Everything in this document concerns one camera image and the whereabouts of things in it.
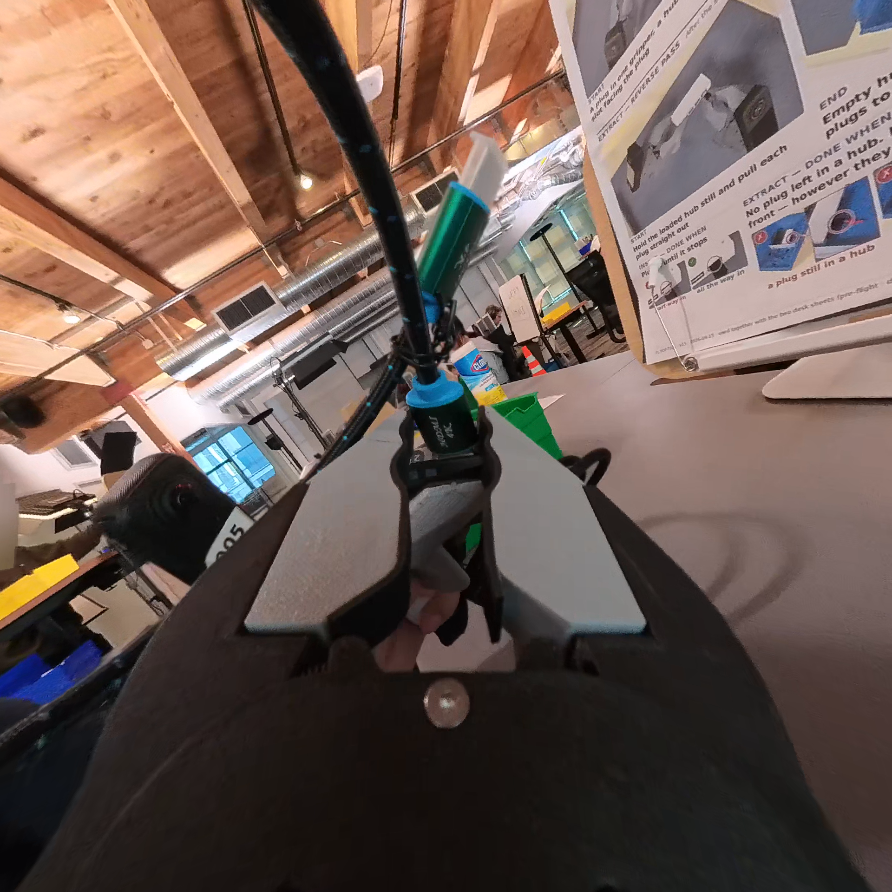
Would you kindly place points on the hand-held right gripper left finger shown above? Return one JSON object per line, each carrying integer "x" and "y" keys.
{"x": 334, "y": 550}

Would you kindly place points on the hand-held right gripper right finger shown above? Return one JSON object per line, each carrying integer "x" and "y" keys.
{"x": 557, "y": 550}

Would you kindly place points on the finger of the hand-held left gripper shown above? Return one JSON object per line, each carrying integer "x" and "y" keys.
{"x": 442, "y": 516}

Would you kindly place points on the silver hub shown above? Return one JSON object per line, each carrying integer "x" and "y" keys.
{"x": 446, "y": 470}

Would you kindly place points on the green plastic bin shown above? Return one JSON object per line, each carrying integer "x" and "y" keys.
{"x": 529, "y": 418}

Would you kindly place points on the person's left hand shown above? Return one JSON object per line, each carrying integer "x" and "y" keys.
{"x": 411, "y": 641}

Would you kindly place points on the tan and black panel stand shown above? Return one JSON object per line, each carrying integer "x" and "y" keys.
{"x": 120, "y": 453}

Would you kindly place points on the black leg standing desk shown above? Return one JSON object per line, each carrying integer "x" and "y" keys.
{"x": 63, "y": 592}

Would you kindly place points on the yellow bin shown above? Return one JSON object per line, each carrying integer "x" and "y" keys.
{"x": 35, "y": 589}

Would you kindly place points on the wipes canister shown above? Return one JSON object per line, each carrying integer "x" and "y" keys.
{"x": 477, "y": 373}

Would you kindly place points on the orange traffic cone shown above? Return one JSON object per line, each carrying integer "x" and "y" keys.
{"x": 534, "y": 362}

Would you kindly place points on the black studio light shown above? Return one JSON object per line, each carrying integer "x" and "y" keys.
{"x": 317, "y": 366}

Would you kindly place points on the blue storage bin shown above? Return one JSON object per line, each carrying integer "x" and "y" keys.
{"x": 56, "y": 672}

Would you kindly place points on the whiteboard easel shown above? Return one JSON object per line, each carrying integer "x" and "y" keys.
{"x": 517, "y": 306}

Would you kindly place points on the printed instruction sheet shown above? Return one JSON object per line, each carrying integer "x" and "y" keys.
{"x": 732, "y": 174}

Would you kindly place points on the wooden post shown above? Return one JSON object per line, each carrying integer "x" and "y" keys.
{"x": 153, "y": 421}

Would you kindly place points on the silver ventilation duct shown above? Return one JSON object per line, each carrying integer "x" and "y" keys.
{"x": 313, "y": 286}

